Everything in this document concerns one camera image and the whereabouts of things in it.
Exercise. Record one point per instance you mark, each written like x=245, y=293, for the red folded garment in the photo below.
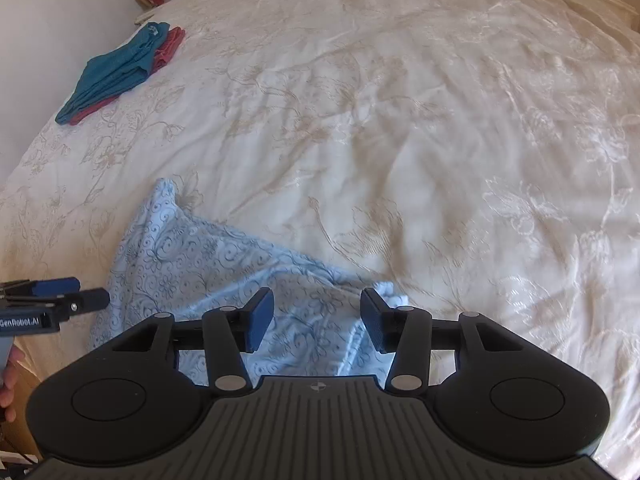
x=167, y=47

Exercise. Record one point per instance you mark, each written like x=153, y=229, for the cream embroidered bedspread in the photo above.
x=400, y=135

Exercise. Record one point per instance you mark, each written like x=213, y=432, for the light blue floral pants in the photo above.
x=200, y=270

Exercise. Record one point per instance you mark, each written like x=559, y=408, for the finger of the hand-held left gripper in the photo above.
x=90, y=300
x=52, y=286

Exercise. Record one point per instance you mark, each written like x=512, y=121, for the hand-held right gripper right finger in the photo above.
x=372, y=321

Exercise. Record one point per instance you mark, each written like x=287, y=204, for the person's left hand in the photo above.
x=9, y=385

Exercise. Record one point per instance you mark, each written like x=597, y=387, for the teal folded garment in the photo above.
x=112, y=77

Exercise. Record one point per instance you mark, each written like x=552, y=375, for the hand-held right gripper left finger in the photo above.
x=260, y=321

